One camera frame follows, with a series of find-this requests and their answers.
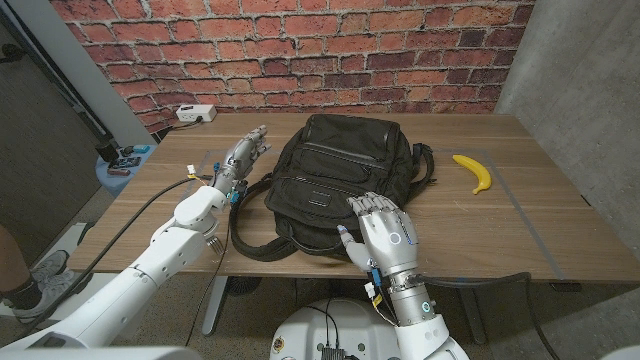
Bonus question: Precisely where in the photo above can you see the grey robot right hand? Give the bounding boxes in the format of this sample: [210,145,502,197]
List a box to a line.
[336,191,427,297]

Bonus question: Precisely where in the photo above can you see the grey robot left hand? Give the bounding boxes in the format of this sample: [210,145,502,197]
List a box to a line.
[211,125,273,194]

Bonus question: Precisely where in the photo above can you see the black backpack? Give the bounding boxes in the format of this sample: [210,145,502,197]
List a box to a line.
[228,113,437,263]

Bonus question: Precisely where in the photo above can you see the yellow banana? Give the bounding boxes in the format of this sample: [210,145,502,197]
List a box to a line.
[452,154,493,196]

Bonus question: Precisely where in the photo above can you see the white power strip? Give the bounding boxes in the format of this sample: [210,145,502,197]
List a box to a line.
[175,103,218,123]

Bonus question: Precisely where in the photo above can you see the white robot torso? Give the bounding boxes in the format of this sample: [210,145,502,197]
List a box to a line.
[269,298,404,360]

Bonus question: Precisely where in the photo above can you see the grey metal table leg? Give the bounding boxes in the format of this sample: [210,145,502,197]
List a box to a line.
[201,276,229,336]
[455,285,487,345]

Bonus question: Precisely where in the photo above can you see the red brick printed backdrop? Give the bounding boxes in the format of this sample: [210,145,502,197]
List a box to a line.
[49,0,536,135]

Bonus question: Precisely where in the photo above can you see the blue round stool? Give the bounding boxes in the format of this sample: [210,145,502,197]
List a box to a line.
[94,144,156,197]

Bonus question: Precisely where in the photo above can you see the black round floor object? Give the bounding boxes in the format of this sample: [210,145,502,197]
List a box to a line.
[225,276,263,297]

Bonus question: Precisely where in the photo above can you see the black cup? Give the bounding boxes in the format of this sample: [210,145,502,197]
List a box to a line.
[96,141,120,162]

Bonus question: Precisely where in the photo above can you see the white floor platform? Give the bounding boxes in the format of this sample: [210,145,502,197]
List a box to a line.
[0,222,124,324]

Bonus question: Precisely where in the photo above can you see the grey sneaker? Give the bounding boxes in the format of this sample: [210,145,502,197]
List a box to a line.
[27,249,71,284]
[9,272,94,325]

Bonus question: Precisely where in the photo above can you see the person's bare leg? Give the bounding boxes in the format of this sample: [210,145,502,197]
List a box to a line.
[0,224,39,309]

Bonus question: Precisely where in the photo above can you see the black power strip cord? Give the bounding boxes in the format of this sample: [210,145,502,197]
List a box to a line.
[159,115,205,136]

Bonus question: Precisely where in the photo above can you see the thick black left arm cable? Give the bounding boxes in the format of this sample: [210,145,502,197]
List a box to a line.
[19,174,216,337]

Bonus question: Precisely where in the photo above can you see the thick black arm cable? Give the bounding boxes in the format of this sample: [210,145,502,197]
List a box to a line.
[19,174,216,337]
[413,271,562,360]

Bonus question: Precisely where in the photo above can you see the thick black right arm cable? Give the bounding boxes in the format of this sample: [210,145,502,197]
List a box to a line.
[413,271,562,360]

